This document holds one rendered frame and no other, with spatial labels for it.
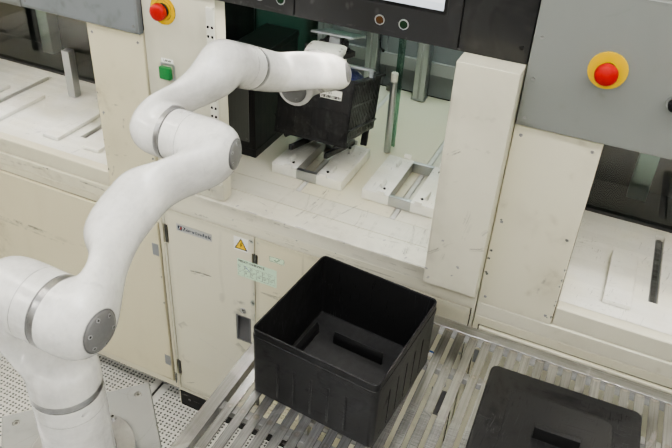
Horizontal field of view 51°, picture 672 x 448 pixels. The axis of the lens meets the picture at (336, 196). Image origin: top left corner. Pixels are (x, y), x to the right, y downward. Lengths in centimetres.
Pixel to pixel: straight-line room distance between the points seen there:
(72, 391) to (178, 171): 40
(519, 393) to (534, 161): 45
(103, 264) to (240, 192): 79
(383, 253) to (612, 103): 64
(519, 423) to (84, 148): 142
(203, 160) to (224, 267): 76
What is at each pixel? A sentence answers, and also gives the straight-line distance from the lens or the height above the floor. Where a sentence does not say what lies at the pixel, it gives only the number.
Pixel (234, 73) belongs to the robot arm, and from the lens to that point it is 134.
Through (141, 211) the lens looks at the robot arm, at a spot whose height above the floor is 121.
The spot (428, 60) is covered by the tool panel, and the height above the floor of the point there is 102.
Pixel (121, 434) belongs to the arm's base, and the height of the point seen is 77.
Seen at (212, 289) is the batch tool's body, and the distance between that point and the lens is 204.
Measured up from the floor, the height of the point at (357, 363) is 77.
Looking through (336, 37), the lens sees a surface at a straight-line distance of 190.
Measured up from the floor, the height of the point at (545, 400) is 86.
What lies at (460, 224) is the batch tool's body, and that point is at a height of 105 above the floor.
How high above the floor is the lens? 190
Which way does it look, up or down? 33 degrees down
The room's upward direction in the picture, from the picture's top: 4 degrees clockwise
